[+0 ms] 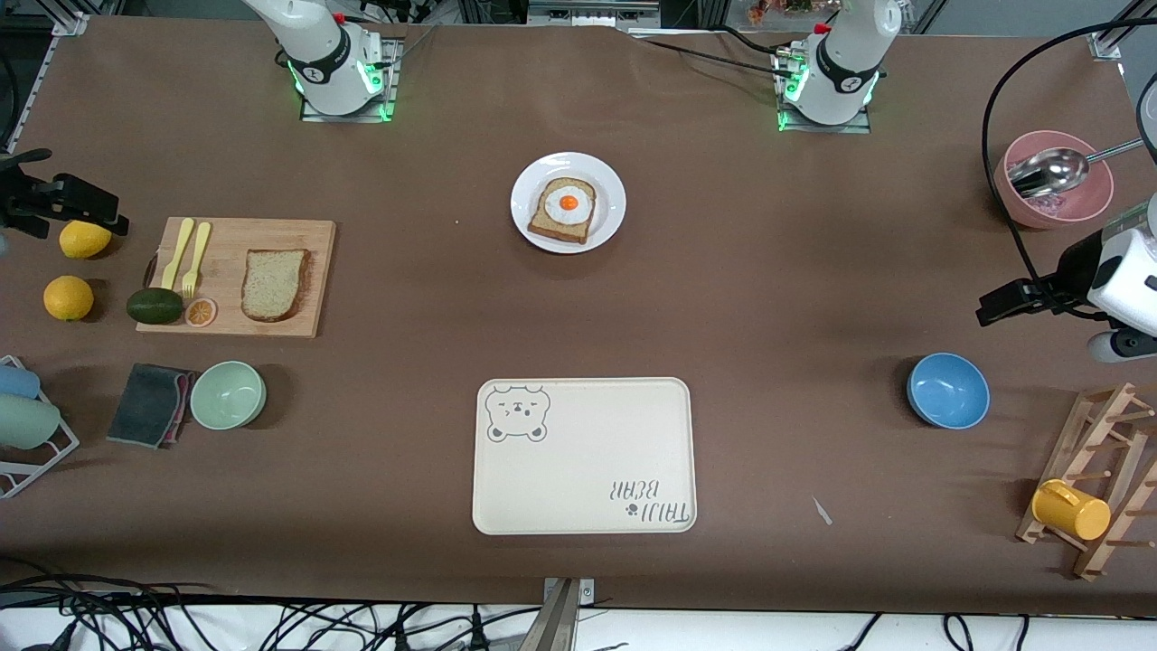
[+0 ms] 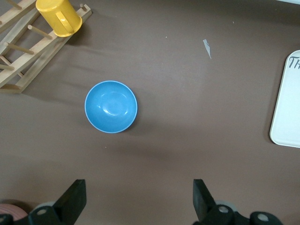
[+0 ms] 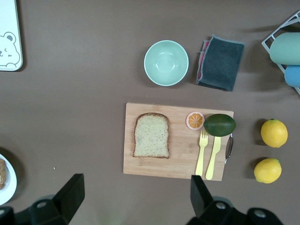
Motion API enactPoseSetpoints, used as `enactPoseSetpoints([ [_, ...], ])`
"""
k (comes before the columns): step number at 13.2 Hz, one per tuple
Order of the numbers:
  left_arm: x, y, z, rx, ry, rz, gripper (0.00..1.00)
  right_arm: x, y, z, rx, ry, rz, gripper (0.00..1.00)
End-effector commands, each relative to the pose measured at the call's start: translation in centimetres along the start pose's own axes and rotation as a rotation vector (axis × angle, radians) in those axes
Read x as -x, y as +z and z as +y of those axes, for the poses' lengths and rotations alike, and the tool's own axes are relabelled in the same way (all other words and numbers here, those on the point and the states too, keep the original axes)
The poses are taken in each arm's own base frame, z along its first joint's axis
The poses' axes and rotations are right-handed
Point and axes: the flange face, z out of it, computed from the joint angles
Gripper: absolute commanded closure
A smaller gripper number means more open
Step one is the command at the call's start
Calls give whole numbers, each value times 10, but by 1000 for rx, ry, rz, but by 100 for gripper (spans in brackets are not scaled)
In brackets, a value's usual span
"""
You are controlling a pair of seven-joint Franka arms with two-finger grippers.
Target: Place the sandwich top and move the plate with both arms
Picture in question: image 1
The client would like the black floor cable bundle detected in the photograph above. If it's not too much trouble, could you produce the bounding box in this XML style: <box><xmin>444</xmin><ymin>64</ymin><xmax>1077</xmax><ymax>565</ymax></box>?
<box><xmin>0</xmin><ymin>571</ymin><xmax>543</xmax><ymax>651</ymax></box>

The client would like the pink bowl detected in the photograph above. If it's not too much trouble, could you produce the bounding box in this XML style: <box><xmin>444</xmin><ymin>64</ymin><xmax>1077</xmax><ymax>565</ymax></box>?
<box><xmin>992</xmin><ymin>130</ymin><xmax>1115</xmax><ymax>230</ymax></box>

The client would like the aluminium frame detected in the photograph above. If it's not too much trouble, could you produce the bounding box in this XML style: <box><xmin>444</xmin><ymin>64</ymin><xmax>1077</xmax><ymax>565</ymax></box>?
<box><xmin>456</xmin><ymin>0</ymin><xmax>729</xmax><ymax>35</ymax></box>

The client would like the fried egg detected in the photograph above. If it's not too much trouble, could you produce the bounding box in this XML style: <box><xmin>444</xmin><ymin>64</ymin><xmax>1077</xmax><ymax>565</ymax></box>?
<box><xmin>544</xmin><ymin>185</ymin><xmax>594</xmax><ymax>227</ymax></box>

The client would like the yellow plastic fork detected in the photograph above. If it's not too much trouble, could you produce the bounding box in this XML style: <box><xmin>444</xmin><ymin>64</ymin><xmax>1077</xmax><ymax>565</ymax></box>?
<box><xmin>182</xmin><ymin>222</ymin><xmax>212</xmax><ymax>299</ymax></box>

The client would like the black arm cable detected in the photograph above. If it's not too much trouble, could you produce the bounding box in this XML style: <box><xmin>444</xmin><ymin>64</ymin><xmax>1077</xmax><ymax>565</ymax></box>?
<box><xmin>0</xmin><ymin>50</ymin><xmax>21</xmax><ymax>156</ymax></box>
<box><xmin>983</xmin><ymin>18</ymin><xmax>1157</xmax><ymax>304</ymax></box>

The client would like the dark green avocado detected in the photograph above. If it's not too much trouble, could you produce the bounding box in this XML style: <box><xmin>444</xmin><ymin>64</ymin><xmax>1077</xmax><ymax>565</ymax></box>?
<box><xmin>126</xmin><ymin>288</ymin><xmax>184</xmax><ymax>326</ymax></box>

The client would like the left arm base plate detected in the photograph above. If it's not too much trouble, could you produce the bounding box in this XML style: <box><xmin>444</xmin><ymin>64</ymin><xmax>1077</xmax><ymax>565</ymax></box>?
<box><xmin>775</xmin><ymin>45</ymin><xmax>874</xmax><ymax>135</ymax></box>

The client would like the black table cable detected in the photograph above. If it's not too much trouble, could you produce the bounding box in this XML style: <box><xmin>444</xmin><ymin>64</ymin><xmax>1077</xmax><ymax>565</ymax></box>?
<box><xmin>633</xmin><ymin>33</ymin><xmax>798</xmax><ymax>80</ymax></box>

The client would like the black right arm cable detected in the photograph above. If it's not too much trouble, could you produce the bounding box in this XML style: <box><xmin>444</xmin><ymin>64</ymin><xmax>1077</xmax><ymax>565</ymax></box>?
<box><xmin>0</xmin><ymin>50</ymin><xmax>21</xmax><ymax>156</ymax></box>

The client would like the toast slice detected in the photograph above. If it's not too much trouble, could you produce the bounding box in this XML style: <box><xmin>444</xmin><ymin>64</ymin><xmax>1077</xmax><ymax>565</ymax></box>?
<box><xmin>527</xmin><ymin>177</ymin><xmax>598</xmax><ymax>246</ymax></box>

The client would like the plain brown bread slice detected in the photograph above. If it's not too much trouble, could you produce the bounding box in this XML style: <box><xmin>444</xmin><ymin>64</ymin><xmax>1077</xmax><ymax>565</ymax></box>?
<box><xmin>240</xmin><ymin>249</ymin><xmax>313</xmax><ymax>324</ymax></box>

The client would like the round orange-yellow citrus fruit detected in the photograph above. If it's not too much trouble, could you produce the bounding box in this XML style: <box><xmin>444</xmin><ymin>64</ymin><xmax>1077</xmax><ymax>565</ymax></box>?
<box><xmin>43</xmin><ymin>275</ymin><xmax>95</xmax><ymax>322</ymax></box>

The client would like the white round plate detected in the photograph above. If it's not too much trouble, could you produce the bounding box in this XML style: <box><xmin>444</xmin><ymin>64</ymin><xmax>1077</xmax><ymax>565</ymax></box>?
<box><xmin>510</xmin><ymin>152</ymin><xmax>627</xmax><ymax>255</ymax></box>

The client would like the light blue cup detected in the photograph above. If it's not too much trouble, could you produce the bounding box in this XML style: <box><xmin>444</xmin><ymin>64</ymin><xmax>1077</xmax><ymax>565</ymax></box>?
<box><xmin>0</xmin><ymin>363</ymin><xmax>42</xmax><ymax>401</ymax></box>

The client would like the grey folded cloth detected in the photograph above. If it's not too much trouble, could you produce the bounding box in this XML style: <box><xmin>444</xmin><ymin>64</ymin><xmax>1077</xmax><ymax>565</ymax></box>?
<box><xmin>107</xmin><ymin>363</ymin><xmax>193</xmax><ymax>449</ymax></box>

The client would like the yellow plastic knife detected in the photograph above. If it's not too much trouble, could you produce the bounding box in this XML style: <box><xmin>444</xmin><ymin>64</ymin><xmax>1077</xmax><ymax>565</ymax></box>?
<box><xmin>161</xmin><ymin>218</ymin><xmax>195</xmax><ymax>292</ymax></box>

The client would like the yellow lemon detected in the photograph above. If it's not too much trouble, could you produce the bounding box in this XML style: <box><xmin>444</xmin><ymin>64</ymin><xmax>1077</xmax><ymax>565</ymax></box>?
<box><xmin>59</xmin><ymin>220</ymin><xmax>113</xmax><ymax>260</ymax></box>

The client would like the wooden cutting board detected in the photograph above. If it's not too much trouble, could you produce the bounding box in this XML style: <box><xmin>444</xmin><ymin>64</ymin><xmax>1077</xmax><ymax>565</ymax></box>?
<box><xmin>136</xmin><ymin>217</ymin><xmax>337</xmax><ymax>339</ymax></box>

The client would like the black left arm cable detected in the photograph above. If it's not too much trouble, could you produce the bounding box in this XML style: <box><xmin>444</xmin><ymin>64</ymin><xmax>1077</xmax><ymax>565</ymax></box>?
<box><xmin>983</xmin><ymin>18</ymin><xmax>1157</xmax><ymax>304</ymax></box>

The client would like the white wire rack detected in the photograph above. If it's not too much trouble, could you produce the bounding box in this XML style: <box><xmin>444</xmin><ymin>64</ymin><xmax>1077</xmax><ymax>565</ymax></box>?
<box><xmin>0</xmin><ymin>354</ymin><xmax>80</xmax><ymax>500</ymax></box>

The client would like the yellow cup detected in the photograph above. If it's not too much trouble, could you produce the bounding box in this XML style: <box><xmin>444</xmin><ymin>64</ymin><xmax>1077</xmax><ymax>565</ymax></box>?
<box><xmin>1031</xmin><ymin>479</ymin><xmax>1112</xmax><ymax>542</ymax></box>

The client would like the wooden cup rack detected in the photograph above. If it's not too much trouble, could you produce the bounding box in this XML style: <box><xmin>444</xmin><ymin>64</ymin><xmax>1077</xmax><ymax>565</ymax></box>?
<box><xmin>1015</xmin><ymin>382</ymin><xmax>1157</xmax><ymax>581</ymax></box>

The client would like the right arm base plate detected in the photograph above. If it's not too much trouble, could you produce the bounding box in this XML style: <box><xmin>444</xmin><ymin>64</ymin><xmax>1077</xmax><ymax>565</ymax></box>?
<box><xmin>300</xmin><ymin>34</ymin><xmax>400</xmax><ymax>124</ymax></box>

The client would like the blue bowl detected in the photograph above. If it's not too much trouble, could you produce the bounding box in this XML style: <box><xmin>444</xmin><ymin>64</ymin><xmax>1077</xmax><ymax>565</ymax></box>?
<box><xmin>907</xmin><ymin>353</ymin><xmax>991</xmax><ymax>429</ymax></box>

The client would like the metal scoop spoon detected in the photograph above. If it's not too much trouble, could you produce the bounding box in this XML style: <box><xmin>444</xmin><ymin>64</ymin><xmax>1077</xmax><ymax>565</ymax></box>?
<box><xmin>1008</xmin><ymin>138</ymin><xmax>1144</xmax><ymax>198</ymax></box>

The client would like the pale green cup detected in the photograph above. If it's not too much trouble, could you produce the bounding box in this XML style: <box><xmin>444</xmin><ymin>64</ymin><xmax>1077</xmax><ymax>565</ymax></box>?
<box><xmin>0</xmin><ymin>395</ymin><xmax>62</xmax><ymax>450</ymax></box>

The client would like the pale green bowl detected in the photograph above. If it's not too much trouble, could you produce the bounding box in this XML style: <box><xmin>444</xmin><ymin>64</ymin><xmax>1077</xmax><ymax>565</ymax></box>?
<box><xmin>189</xmin><ymin>361</ymin><xmax>268</xmax><ymax>431</ymax></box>

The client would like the cream bear print tray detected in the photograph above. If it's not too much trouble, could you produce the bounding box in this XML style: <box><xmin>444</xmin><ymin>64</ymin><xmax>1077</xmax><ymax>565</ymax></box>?
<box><xmin>472</xmin><ymin>377</ymin><xmax>698</xmax><ymax>535</ymax></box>

